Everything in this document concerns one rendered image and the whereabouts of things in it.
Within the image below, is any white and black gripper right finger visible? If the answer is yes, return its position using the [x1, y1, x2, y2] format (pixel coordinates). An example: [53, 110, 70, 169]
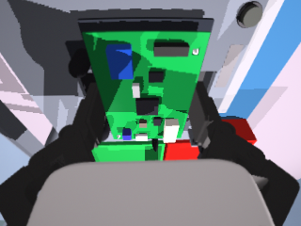
[188, 81, 300, 226]

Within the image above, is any red open-top bin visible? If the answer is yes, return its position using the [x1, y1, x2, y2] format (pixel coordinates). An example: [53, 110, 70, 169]
[163, 119, 257, 160]

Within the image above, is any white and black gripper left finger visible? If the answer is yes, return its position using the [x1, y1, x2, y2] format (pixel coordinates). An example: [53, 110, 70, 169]
[0, 83, 106, 226]

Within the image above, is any green circuit board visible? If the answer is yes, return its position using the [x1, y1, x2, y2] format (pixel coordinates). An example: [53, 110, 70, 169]
[82, 31, 211, 142]

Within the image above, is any green bin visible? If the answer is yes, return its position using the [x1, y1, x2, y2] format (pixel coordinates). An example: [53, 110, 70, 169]
[92, 140, 165, 162]

